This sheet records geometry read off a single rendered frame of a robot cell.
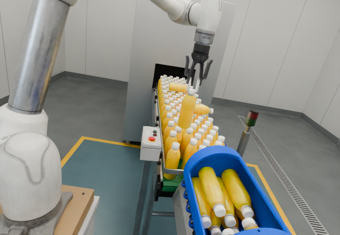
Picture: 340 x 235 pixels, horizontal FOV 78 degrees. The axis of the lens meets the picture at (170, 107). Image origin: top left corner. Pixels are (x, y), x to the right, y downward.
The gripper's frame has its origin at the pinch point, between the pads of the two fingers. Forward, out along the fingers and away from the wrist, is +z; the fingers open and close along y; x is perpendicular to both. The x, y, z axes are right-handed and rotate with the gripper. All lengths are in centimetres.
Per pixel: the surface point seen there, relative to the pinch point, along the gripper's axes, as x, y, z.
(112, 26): 419, -109, 4
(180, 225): -35, 0, 55
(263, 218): -47, 26, 35
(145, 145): -7.7, -19.3, 33.3
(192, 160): -26.4, 0.6, 26.0
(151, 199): 18, -7, 95
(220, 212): -49, 7, 31
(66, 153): 126, -105, 143
